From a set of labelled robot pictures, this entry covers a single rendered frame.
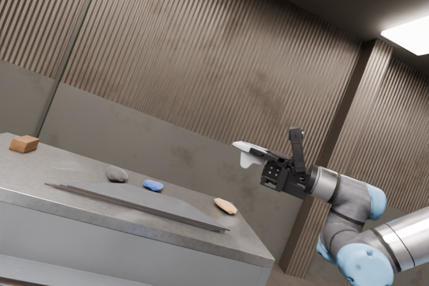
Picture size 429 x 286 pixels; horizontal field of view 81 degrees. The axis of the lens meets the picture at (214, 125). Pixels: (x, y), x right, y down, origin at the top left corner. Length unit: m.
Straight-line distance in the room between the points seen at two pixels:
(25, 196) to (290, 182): 0.81
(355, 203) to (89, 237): 0.82
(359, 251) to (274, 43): 3.10
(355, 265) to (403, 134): 4.17
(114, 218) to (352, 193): 0.74
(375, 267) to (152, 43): 2.94
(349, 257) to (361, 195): 0.17
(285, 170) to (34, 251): 0.84
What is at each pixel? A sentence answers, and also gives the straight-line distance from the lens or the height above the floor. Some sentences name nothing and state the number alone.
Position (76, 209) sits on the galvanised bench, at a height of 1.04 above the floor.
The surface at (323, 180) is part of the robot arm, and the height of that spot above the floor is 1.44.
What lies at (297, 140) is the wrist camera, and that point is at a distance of 0.63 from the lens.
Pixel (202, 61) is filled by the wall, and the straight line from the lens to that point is 3.14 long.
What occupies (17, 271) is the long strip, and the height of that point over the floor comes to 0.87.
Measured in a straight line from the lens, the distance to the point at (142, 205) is 1.07.
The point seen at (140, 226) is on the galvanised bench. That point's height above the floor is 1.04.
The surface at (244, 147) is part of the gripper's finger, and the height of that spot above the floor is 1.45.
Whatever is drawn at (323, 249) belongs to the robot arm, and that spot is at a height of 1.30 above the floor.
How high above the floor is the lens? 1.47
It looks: level
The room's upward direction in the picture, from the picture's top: 21 degrees clockwise
